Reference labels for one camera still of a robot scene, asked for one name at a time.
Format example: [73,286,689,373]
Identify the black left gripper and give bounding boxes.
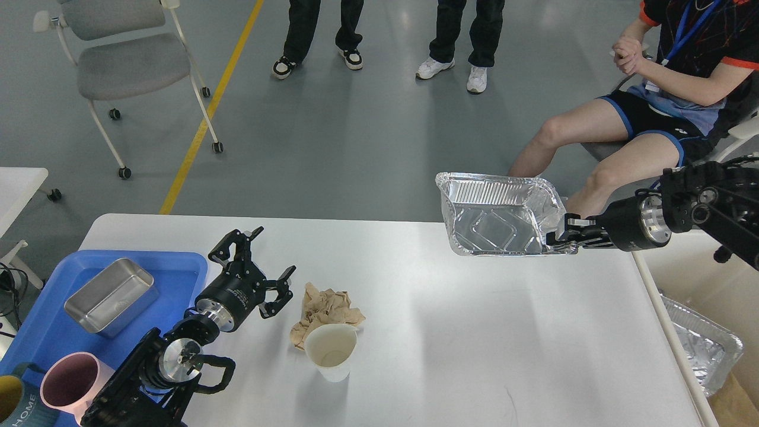
[194,227,296,332]

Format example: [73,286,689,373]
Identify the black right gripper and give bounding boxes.
[546,196,672,252]

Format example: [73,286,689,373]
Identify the aluminium foil tray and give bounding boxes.
[435,172,579,256]

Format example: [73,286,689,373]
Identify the small steel tray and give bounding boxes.
[64,259,160,338]

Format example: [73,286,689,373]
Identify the pink ribbed mug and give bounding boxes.
[40,352,116,426]

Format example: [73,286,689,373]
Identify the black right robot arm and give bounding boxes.
[545,154,758,268]

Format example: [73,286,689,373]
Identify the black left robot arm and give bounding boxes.
[79,227,295,426]

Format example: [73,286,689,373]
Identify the crumpled brown paper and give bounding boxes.
[289,283,366,350]

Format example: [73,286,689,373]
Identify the white paper cup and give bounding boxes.
[304,324,359,383]

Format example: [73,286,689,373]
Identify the blue plastic tray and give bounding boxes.
[0,250,209,427]

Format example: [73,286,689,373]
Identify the foil tray in bin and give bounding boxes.
[661,294,744,397]

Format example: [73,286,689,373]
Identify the white chair under person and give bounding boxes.
[581,56,759,179]

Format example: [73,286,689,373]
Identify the seated person in shorts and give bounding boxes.
[509,1,758,218]

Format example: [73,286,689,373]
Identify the standing person white sneakers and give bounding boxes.
[415,0,506,94]

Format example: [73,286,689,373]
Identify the white side table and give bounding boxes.
[1,167,62,290]

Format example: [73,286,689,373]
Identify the grey rolling chair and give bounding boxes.
[33,1,211,144]

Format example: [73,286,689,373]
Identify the standing person black-white sneakers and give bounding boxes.
[271,0,365,79]

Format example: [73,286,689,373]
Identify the dark blue home mug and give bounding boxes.
[1,362,60,426]

